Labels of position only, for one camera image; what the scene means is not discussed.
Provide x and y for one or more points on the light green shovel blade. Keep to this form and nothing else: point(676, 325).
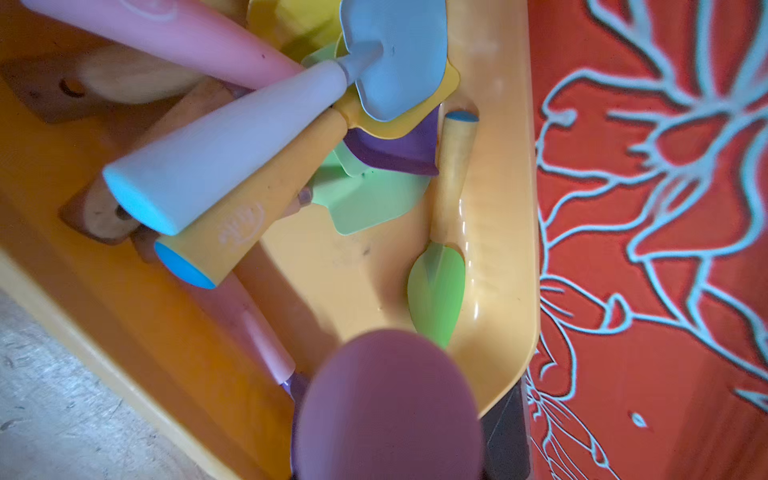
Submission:
point(358, 196)

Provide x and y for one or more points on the blue shovel white handle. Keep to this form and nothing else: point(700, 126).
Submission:
point(392, 62)

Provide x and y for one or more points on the pink handled tool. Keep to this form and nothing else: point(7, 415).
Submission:
point(389, 404)

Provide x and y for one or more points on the pink handle in box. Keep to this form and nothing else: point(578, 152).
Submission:
point(187, 33)

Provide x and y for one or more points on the yellow shovel yellow handle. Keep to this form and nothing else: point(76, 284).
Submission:
point(207, 251)

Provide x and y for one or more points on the small green shovel wooden handle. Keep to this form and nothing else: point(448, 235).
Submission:
point(436, 282)

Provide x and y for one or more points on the purple shovel blade in box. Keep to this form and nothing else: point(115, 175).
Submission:
point(414, 153)

